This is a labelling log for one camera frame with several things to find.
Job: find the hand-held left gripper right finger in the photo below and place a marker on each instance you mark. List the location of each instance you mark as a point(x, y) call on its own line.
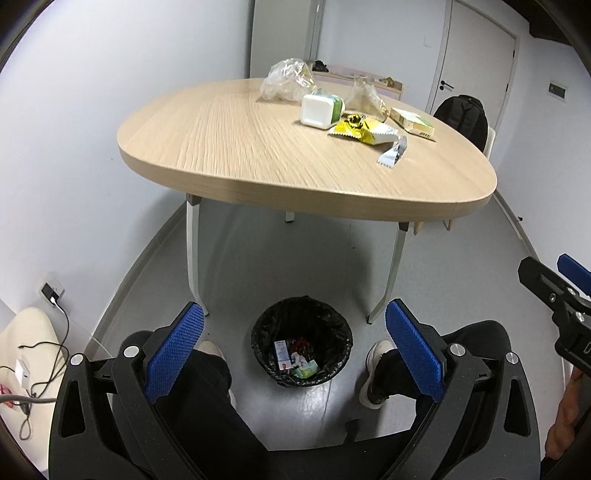
point(415, 350)

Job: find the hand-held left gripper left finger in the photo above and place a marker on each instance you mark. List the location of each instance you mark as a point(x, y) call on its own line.
point(178, 350)

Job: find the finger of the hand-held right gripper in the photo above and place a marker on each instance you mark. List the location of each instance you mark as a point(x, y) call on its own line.
point(575, 274)
point(542, 281)

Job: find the blue and white milk carton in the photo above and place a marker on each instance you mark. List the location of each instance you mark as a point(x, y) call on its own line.
point(281, 355)

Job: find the black lined trash bin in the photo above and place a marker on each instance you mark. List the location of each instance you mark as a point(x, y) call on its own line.
point(277, 318)

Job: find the green carton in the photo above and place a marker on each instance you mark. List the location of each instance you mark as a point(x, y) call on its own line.
point(307, 368)

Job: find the red mesh net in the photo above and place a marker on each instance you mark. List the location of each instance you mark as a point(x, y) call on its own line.
point(300, 345)

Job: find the white tissue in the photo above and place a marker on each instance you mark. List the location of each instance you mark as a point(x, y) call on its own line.
point(298, 360)

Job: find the silver torn wrapper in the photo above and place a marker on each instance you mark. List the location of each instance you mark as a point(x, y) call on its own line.
point(392, 154)

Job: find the green and white box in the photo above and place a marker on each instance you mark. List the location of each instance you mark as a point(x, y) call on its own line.
point(411, 121)

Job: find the white snack wrapper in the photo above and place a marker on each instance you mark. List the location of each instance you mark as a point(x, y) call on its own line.
point(385, 134)

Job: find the yellow snack packet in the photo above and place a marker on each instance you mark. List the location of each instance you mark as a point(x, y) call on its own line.
point(351, 124)

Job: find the gold foil bag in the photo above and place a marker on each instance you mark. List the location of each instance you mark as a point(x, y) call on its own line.
point(367, 99)

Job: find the white bottle with green label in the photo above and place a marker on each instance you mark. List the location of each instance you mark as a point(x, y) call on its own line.
point(316, 110)

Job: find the clear plastic bag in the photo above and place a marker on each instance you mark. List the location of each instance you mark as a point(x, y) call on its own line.
point(284, 81)

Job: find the person's right hand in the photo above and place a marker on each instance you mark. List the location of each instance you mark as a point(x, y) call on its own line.
point(565, 415)

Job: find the person's right white shoe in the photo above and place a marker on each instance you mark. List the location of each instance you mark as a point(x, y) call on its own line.
point(371, 364)

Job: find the person's left leg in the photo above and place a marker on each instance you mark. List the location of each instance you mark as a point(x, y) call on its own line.
point(207, 392)

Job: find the person's leg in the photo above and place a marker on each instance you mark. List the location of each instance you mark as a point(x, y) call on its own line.
point(207, 392)
point(471, 341)

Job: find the person's right leg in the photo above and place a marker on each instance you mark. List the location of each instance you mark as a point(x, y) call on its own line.
point(471, 341)

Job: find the white chair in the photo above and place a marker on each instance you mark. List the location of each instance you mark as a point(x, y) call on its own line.
point(489, 141)

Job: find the white power adapter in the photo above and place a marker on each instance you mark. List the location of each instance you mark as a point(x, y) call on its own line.
point(21, 371)

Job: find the black backpack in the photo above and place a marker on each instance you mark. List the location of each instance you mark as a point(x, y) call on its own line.
point(461, 117)

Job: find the round wooden table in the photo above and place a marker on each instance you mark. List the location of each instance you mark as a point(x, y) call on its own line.
point(231, 138)

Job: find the white door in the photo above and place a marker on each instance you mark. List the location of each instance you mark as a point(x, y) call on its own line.
point(475, 55)

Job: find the dark item on chest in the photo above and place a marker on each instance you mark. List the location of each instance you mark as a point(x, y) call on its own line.
point(320, 66)

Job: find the tall white cabinet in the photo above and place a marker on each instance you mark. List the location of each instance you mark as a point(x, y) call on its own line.
point(281, 37)

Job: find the white wall socket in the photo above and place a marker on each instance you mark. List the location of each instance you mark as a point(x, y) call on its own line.
point(59, 281)

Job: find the black wall panel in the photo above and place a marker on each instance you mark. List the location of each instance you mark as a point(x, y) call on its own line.
point(558, 90)

